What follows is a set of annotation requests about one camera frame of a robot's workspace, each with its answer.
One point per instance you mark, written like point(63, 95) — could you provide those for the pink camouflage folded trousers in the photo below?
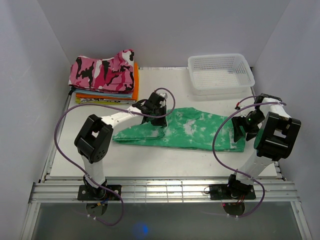
point(115, 74)

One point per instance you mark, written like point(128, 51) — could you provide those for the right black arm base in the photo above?
point(224, 192)

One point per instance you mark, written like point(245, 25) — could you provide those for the green tie-dye trousers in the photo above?
point(187, 128)

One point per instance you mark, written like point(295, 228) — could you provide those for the white plastic basket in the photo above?
point(218, 74)

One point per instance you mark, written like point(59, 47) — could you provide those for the light blue folded trousers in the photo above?
point(104, 94)

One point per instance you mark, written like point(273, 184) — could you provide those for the aluminium frame rail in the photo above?
point(159, 190)

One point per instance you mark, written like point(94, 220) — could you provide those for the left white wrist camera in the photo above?
point(161, 98)

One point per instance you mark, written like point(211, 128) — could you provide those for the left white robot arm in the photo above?
point(93, 140)

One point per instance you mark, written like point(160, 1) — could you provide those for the yellow patterned folded trousers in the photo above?
point(103, 101)

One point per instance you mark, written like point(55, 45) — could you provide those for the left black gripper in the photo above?
point(161, 123)

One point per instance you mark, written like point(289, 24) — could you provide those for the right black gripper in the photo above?
point(237, 121)

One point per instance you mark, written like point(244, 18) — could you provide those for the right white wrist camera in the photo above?
point(241, 112)

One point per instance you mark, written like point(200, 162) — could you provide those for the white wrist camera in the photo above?
point(161, 98)
point(241, 112)

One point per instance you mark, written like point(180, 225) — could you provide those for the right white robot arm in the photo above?
point(274, 133)

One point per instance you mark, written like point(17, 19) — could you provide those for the orange folded trousers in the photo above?
point(135, 92)

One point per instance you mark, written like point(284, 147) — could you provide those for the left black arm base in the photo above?
point(89, 193)

